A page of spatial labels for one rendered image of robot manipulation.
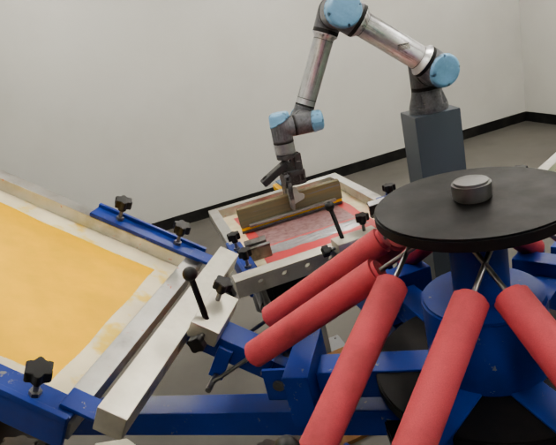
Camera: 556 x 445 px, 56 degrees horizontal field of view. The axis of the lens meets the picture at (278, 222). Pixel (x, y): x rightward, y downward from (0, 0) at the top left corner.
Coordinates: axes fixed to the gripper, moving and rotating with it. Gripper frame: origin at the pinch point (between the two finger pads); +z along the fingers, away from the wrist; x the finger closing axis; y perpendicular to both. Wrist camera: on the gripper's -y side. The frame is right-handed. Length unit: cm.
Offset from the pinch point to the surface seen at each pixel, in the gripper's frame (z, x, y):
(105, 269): -19, -64, -62
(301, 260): -4, -57, -14
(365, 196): 0.6, -10.1, 26.6
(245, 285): -1, -57, -31
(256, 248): -1.2, -33.6, -21.8
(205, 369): 102, 71, -47
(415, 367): -2, -111, -11
